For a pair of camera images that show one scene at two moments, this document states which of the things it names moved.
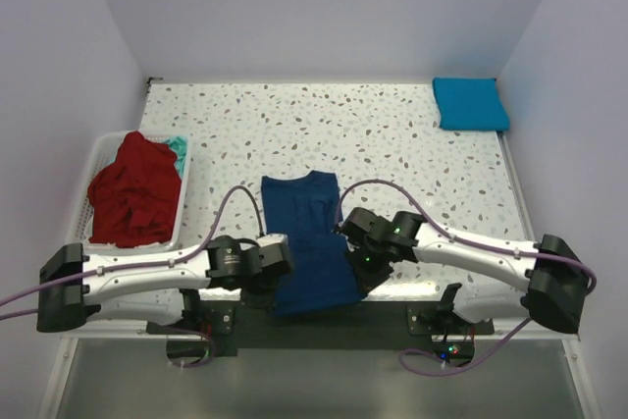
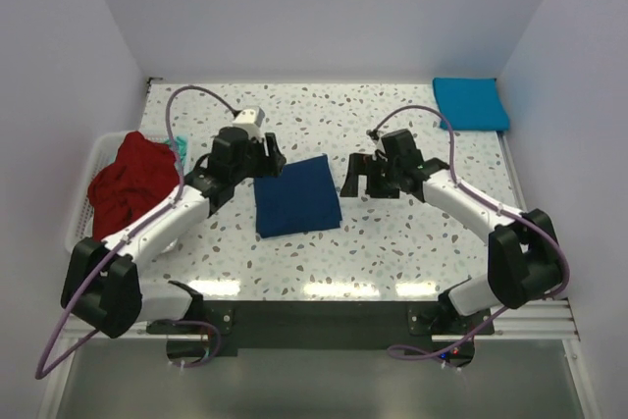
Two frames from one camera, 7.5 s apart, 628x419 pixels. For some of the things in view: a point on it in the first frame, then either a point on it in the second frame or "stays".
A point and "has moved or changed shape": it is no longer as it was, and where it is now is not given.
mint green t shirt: x=178 y=145 stays
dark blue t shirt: x=307 y=208 has moved or changed shape
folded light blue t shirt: x=470 y=103 stays
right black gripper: x=367 y=281 → x=363 y=165
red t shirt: x=134 y=200 stays
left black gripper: x=274 y=283 → x=270 y=165
